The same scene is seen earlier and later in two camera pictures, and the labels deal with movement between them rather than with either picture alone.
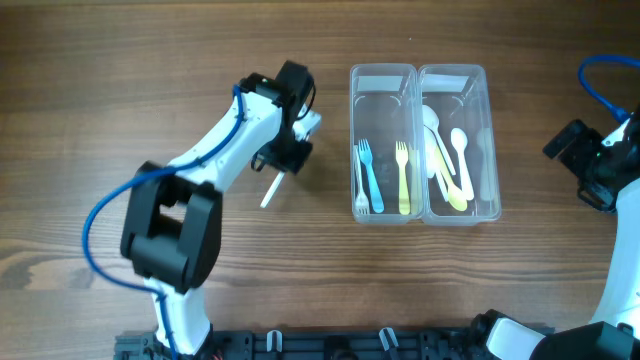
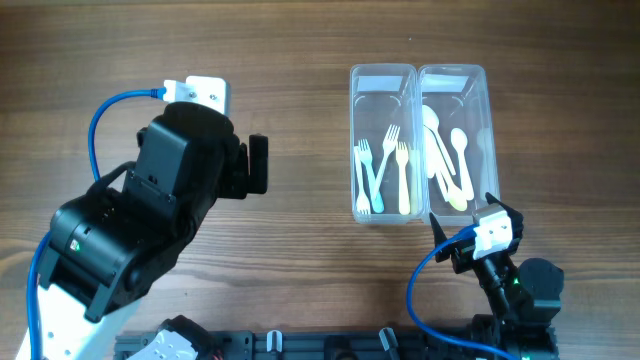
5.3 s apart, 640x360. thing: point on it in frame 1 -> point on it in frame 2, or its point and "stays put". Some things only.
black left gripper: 293,161 -> 234,180
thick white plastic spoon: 459,140 stays put
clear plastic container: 459,174 stays put
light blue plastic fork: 366,159 stays put
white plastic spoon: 431,122 stays put
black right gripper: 587,139 -> 462,255
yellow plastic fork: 404,197 stays put
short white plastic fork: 362,204 stays put
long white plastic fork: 272,189 -> 389,145
